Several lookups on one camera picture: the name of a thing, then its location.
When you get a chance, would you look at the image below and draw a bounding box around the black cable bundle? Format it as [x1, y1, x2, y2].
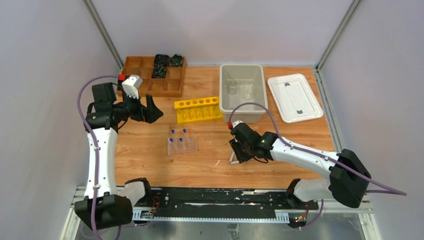
[151, 64, 168, 79]
[169, 53, 185, 68]
[153, 53, 171, 66]

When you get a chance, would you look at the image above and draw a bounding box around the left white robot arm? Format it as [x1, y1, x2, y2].
[74, 82, 164, 231]

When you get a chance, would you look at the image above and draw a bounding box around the white plastic bin lid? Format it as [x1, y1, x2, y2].
[267, 73, 324, 124]

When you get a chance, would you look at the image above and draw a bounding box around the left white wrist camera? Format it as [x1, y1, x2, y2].
[122, 74, 143, 99]

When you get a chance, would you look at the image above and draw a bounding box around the grey plastic bin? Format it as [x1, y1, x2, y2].
[219, 64, 268, 124]

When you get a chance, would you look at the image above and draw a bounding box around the clear plastic tube rack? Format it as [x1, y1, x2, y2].
[166, 136, 199, 156]

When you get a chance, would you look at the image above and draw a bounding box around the small glass flask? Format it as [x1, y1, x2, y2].
[226, 79, 238, 95]

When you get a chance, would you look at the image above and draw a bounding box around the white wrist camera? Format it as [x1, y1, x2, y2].
[122, 74, 143, 99]
[231, 120, 244, 129]

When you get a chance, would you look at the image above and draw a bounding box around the white clay triangle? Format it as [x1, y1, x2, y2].
[229, 151, 239, 165]

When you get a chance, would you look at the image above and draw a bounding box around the black cable bundle right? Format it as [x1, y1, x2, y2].
[169, 53, 185, 68]

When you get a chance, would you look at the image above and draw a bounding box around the black cable bundle lower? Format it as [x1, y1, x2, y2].
[151, 64, 168, 79]

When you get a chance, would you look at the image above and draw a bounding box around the wooden compartment tray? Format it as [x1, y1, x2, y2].
[121, 54, 187, 98]

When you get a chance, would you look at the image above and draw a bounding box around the yellow test tube rack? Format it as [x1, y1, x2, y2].
[174, 96, 223, 125]

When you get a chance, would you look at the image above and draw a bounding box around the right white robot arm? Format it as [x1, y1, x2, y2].
[228, 121, 371, 209]

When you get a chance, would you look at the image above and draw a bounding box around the black cable bundle left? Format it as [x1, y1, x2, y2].
[153, 53, 171, 66]

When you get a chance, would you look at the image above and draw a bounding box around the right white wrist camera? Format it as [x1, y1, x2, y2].
[231, 120, 244, 129]

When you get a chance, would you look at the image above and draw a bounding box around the small glass beaker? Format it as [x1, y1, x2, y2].
[243, 84, 253, 102]

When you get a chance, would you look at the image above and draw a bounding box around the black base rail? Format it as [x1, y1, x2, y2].
[132, 187, 320, 228]

